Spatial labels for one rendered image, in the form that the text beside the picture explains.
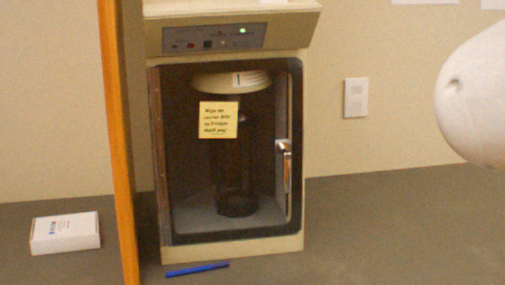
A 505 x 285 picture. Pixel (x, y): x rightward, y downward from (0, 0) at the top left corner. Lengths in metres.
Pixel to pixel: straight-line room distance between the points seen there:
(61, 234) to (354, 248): 0.68
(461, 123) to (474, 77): 0.04
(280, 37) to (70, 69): 0.68
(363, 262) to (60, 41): 0.93
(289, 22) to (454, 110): 0.69
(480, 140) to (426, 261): 0.95
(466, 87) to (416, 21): 1.33
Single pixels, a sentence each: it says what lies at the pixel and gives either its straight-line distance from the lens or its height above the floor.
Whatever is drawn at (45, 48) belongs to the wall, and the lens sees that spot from 1.71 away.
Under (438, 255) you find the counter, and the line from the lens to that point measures 1.49.
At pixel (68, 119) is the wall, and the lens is 1.75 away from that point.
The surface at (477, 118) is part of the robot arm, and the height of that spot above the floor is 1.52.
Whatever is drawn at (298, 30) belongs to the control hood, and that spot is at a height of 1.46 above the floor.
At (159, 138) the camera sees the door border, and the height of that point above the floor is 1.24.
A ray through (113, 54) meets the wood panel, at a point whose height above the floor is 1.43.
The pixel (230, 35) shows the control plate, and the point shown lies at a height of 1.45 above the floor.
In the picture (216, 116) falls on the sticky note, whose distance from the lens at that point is 1.29.
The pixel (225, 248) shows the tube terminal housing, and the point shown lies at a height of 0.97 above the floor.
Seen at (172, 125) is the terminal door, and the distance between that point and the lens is 1.28.
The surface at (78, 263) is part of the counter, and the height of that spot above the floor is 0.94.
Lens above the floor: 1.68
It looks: 21 degrees down
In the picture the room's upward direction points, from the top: 1 degrees counter-clockwise
